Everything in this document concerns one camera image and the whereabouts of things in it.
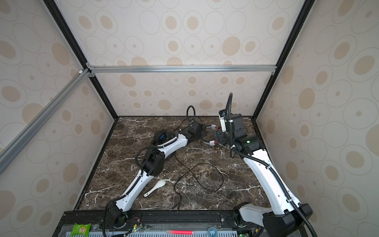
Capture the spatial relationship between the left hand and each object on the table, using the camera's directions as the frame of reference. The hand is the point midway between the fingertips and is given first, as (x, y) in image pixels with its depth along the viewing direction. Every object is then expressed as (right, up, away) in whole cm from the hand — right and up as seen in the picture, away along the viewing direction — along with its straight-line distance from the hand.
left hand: (209, 129), depth 102 cm
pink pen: (-18, -50, -32) cm, 62 cm away
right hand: (+5, 0, -29) cm, 29 cm away
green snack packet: (-65, -48, -33) cm, 88 cm away
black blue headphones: (-34, -5, -4) cm, 34 cm away
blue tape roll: (-3, -50, -32) cm, 59 cm away
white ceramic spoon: (-30, -32, -17) cm, 47 cm away
